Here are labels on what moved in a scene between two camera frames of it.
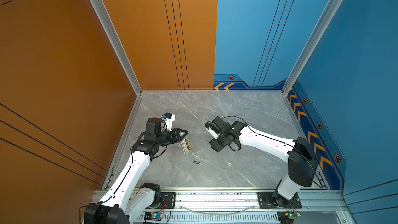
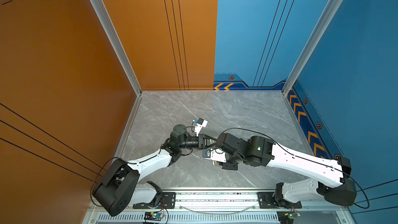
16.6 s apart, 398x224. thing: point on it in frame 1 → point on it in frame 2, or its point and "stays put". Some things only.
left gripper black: (176, 137) → (203, 138)
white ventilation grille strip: (211, 218) stays put
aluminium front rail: (243, 200) stays put
